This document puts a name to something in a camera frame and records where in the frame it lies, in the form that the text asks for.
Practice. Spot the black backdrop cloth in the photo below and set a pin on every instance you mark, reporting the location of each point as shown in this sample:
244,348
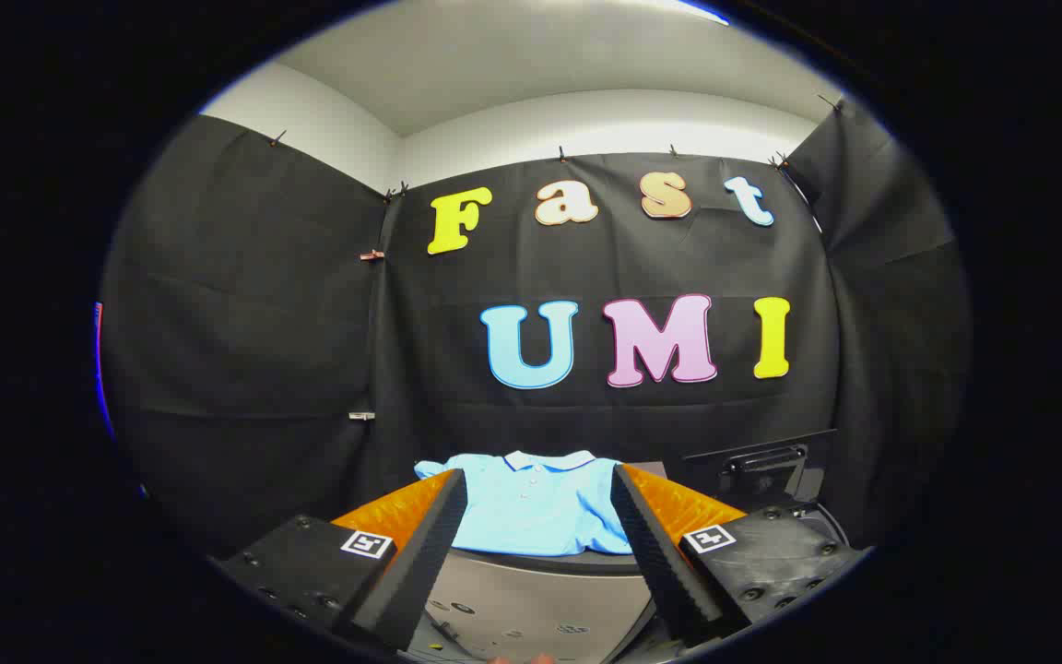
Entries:
586,406

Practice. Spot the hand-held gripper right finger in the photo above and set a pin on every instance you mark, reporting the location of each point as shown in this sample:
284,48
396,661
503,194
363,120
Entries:
660,563

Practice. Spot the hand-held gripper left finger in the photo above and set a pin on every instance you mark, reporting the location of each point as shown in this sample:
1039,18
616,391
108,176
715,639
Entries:
420,563

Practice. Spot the light blue polo shirt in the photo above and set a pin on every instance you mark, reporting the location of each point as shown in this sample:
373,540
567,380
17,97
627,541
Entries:
536,507

